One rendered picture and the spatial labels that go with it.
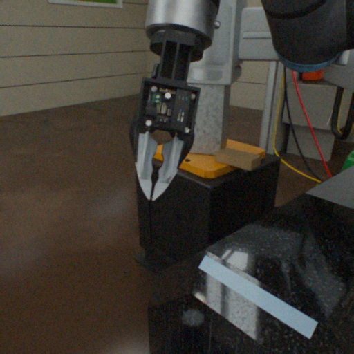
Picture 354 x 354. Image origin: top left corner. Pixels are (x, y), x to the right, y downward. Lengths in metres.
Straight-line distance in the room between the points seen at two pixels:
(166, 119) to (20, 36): 6.58
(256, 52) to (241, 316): 1.17
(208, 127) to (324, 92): 2.39
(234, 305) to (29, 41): 6.53
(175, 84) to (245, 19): 1.26
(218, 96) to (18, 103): 5.58
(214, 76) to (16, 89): 5.59
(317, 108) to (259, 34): 2.46
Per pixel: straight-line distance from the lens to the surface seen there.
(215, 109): 1.70
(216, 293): 0.89
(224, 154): 1.64
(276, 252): 0.96
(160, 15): 0.44
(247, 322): 0.85
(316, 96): 3.99
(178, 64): 0.43
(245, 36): 1.64
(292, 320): 0.82
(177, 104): 0.40
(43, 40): 7.13
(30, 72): 7.00
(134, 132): 0.46
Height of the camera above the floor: 1.37
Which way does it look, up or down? 24 degrees down
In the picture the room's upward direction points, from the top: straight up
